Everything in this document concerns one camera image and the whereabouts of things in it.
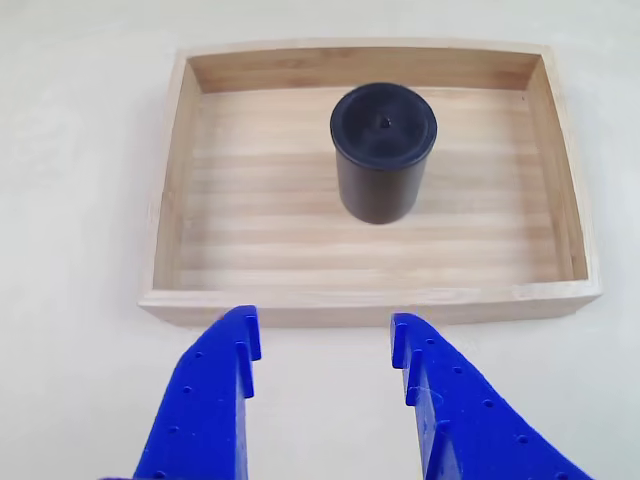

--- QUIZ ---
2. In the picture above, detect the shallow wooden box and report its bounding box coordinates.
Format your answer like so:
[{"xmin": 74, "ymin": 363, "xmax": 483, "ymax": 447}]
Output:
[{"xmin": 136, "ymin": 38, "xmax": 602, "ymax": 329}]

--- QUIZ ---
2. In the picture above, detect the black plastic cylinder canister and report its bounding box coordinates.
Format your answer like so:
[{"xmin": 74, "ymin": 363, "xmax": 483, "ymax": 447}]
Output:
[{"xmin": 328, "ymin": 81, "xmax": 439, "ymax": 226}]

